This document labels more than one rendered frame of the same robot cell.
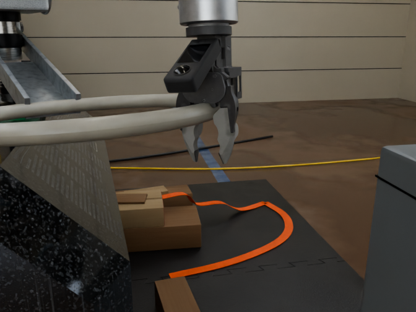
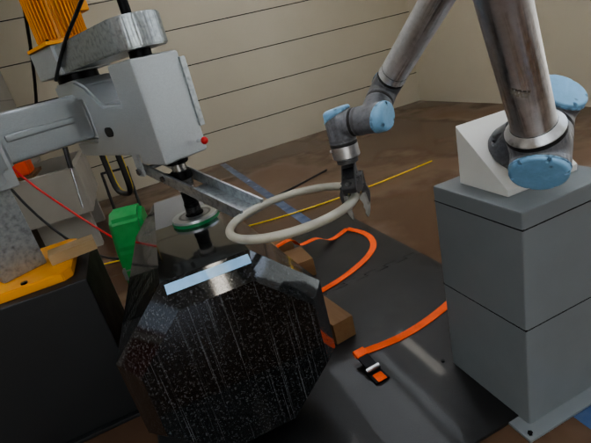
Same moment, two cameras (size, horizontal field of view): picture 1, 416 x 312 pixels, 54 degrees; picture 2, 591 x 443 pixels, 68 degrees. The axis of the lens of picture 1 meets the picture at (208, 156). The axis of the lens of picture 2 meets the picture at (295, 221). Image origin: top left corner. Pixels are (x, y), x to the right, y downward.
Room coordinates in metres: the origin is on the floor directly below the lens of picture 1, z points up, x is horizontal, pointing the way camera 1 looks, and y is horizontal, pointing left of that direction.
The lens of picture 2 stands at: (-0.71, 0.37, 1.44)
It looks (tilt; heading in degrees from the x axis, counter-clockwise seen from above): 22 degrees down; 354
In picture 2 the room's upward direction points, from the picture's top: 14 degrees counter-clockwise
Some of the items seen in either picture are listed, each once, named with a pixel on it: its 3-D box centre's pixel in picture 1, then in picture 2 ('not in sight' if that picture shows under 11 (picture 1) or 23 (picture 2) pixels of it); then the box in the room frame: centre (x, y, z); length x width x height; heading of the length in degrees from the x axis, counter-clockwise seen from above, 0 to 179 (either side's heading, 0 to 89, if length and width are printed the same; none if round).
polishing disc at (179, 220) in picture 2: not in sight; (194, 214); (1.24, 0.60, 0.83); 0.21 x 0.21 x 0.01
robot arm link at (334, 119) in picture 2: not in sight; (339, 126); (0.66, 0.00, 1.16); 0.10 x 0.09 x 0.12; 44
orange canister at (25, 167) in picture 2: not in sight; (19, 160); (4.07, 2.39, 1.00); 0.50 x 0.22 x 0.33; 11
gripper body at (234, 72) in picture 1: (212, 67); (351, 174); (0.66, -0.01, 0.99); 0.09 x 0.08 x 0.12; 157
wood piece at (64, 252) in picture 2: not in sight; (72, 249); (1.31, 1.19, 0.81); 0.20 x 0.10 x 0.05; 109
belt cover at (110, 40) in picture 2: not in sight; (98, 53); (1.53, 0.80, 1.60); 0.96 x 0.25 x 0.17; 36
